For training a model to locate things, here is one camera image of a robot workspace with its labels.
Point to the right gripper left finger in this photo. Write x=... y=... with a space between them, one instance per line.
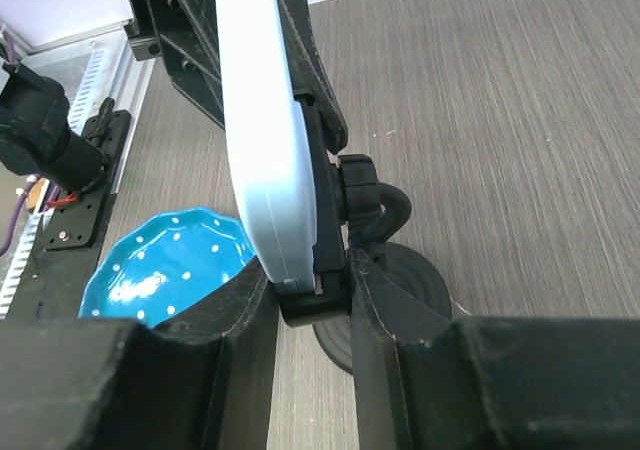
x=201 y=380

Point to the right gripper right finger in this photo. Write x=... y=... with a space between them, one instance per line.
x=426 y=382

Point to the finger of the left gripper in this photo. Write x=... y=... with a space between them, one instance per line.
x=308 y=72
x=183 y=35

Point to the phone with light blue case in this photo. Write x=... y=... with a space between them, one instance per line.
x=267 y=146

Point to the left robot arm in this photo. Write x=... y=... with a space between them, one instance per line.
x=36 y=138

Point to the blue polka dot plate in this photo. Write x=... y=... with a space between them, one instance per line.
x=167 y=265

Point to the white cable duct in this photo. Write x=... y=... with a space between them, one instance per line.
x=20 y=207

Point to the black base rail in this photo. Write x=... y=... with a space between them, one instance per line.
x=68 y=238

